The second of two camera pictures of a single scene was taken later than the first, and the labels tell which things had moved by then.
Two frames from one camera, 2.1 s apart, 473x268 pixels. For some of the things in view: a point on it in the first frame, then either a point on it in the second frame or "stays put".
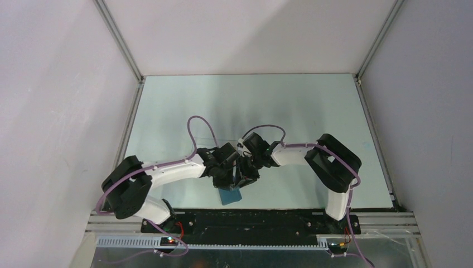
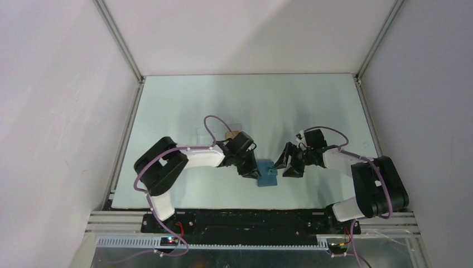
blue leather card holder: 230,196 to 266,178
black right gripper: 242,175 to 295,171
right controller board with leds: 338,248 stays put
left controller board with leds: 168,241 stays put
